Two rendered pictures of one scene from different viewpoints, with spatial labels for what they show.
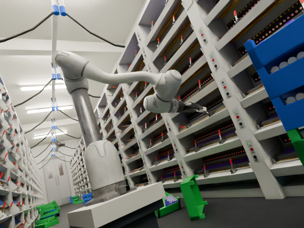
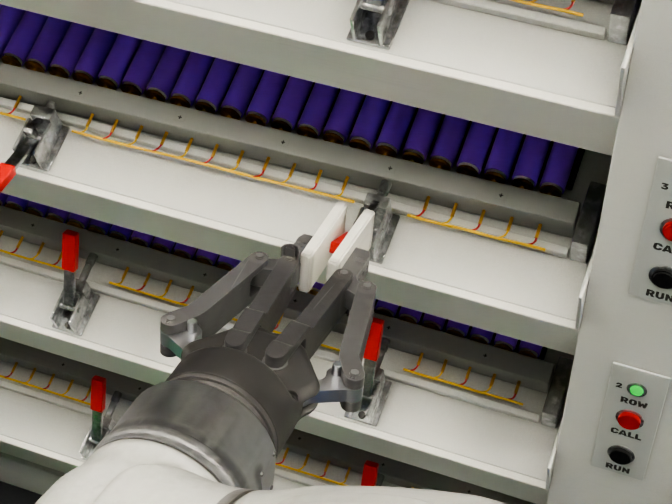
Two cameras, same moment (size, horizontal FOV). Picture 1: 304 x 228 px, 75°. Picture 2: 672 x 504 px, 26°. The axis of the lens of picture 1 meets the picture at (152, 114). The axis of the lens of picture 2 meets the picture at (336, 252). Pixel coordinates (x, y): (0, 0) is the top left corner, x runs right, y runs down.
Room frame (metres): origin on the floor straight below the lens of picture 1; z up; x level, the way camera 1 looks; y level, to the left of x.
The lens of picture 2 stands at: (0.79, 0.08, 1.30)
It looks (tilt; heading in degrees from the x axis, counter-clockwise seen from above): 47 degrees down; 322
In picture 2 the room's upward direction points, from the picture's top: straight up
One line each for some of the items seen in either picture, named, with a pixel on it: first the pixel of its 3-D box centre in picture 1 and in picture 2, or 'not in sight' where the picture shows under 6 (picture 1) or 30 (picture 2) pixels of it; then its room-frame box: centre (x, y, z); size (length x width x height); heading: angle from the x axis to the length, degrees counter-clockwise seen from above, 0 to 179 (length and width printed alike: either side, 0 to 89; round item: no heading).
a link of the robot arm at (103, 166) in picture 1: (102, 163); not in sight; (0.98, 0.30, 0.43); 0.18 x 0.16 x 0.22; 21
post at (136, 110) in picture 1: (141, 124); not in sight; (2.40, 0.16, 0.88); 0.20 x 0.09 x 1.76; 121
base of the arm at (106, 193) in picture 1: (112, 191); not in sight; (0.95, 0.28, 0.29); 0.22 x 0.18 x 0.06; 52
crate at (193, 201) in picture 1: (194, 194); not in sight; (1.35, -0.10, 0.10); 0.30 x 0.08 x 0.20; 166
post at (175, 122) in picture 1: (169, 100); not in sight; (1.80, -0.20, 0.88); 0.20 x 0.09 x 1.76; 121
